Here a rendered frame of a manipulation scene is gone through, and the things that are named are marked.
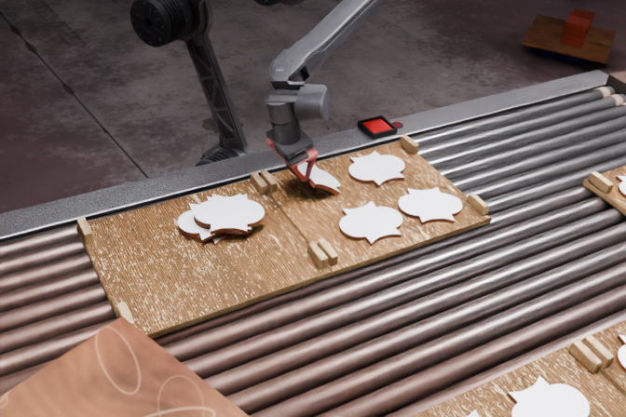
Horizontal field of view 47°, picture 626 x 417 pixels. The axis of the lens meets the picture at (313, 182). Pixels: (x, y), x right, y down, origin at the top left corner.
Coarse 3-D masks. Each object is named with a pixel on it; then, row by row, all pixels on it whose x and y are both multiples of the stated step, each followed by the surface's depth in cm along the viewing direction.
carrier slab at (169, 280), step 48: (240, 192) 163; (96, 240) 147; (144, 240) 147; (192, 240) 148; (240, 240) 149; (288, 240) 150; (144, 288) 137; (192, 288) 137; (240, 288) 138; (288, 288) 140
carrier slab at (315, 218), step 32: (416, 160) 178; (288, 192) 164; (320, 192) 165; (352, 192) 165; (384, 192) 166; (448, 192) 168; (320, 224) 155; (416, 224) 157; (448, 224) 158; (480, 224) 160; (352, 256) 147; (384, 256) 149
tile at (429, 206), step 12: (408, 192) 165; (420, 192) 165; (432, 192) 165; (408, 204) 161; (420, 204) 161; (432, 204) 162; (444, 204) 162; (456, 204) 162; (408, 216) 159; (420, 216) 158; (432, 216) 158; (444, 216) 158
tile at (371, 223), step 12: (372, 204) 160; (348, 216) 156; (360, 216) 157; (372, 216) 157; (384, 216) 157; (396, 216) 157; (348, 228) 153; (360, 228) 153; (372, 228) 153; (384, 228) 154; (396, 228) 155; (372, 240) 150
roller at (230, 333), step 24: (552, 216) 165; (576, 216) 168; (480, 240) 157; (504, 240) 158; (408, 264) 149; (432, 264) 150; (336, 288) 142; (360, 288) 143; (384, 288) 145; (264, 312) 136; (288, 312) 136; (312, 312) 138; (192, 336) 130; (216, 336) 130; (240, 336) 132
